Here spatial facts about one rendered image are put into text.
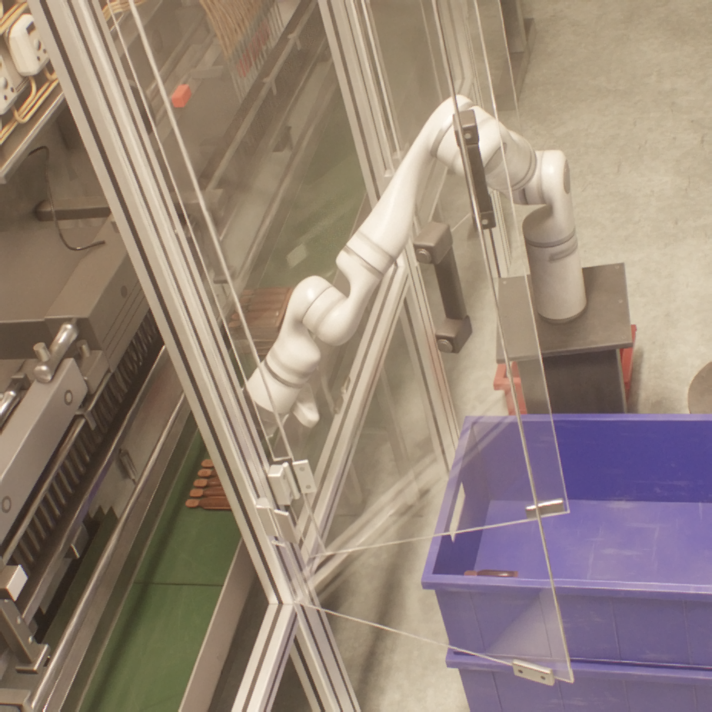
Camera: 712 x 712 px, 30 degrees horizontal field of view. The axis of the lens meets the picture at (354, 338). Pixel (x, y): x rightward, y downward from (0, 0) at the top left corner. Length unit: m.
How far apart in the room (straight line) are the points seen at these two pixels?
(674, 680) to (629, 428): 0.44
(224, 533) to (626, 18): 3.06
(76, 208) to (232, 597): 0.72
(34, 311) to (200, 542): 0.43
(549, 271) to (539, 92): 2.02
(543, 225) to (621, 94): 1.96
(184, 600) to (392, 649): 0.79
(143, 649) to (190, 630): 0.07
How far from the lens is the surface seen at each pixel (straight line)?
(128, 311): 1.89
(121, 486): 2.17
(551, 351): 2.36
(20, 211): 2.26
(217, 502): 2.05
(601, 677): 2.30
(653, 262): 3.47
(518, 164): 2.00
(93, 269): 1.89
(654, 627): 2.20
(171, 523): 2.07
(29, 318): 1.88
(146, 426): 2.25
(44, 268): 1.98
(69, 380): 1.75
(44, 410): 1.70
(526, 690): 2.39
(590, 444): 2.43
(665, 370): 3.13
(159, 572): 2.01
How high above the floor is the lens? 2.04
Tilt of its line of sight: 37 degrees down
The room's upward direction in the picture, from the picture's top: 16 degrees counter-clockwise
